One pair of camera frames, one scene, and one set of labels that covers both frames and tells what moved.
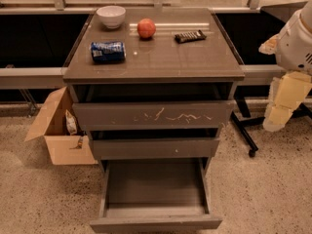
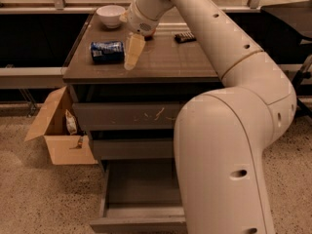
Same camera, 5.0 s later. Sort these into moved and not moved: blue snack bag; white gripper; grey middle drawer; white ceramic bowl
Moved: white gripper
Not moved: blue snack bag; grey middle drawer; white ceramic bowl
